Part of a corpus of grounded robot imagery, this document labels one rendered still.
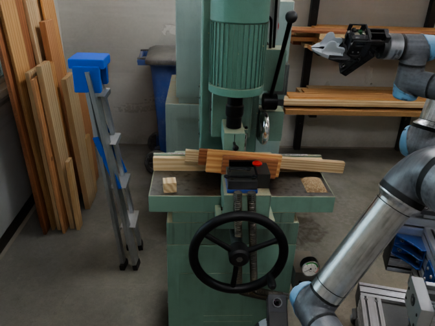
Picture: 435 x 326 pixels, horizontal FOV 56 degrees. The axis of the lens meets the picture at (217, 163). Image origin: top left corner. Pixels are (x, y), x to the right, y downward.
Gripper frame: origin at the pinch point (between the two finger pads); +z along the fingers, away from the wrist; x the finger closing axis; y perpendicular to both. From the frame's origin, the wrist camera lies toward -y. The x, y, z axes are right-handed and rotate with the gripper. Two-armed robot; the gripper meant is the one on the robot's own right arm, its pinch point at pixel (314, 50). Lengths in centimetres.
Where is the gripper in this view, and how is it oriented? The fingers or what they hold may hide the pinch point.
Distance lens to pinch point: 130.0
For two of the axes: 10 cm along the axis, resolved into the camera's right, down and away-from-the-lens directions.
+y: 0.5, -5.0, -8.6
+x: 0.2, 8.6, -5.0
